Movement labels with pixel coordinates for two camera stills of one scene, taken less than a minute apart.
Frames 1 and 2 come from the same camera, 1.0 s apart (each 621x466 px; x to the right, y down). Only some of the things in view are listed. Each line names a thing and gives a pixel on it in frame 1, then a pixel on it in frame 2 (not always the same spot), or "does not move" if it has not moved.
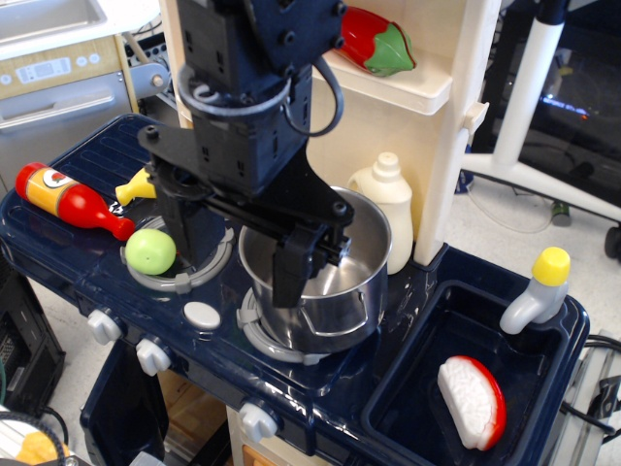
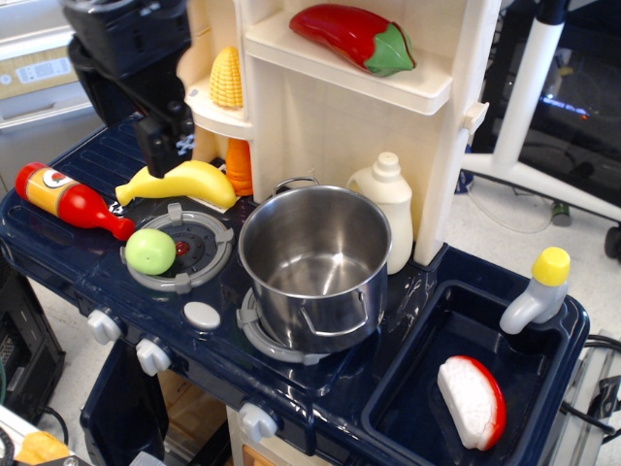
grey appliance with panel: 64,75 does not move
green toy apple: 150,251 does not move
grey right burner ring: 248,320 does not move
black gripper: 256,160 → 163,129
